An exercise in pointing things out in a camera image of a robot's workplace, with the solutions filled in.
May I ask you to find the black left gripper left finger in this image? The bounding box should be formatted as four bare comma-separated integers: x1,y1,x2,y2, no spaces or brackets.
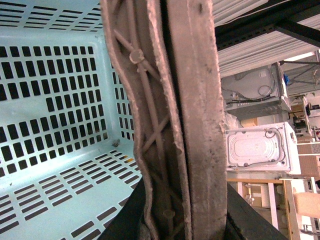
98,179,150,240

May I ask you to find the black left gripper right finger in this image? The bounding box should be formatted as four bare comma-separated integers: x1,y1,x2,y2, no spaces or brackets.
224,184,287,240

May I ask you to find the light blue plastic basket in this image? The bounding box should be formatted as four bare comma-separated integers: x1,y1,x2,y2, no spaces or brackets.
0,0,141,240

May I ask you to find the white washing machine lower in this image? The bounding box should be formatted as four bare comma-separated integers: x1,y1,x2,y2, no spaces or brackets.
225,122,301,175

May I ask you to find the white washing machine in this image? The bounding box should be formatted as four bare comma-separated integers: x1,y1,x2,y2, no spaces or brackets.
225,122,301,175
221,62,291,121

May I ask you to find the white washing machine upper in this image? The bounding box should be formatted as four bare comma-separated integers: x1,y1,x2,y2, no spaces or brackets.
221,62,291,121

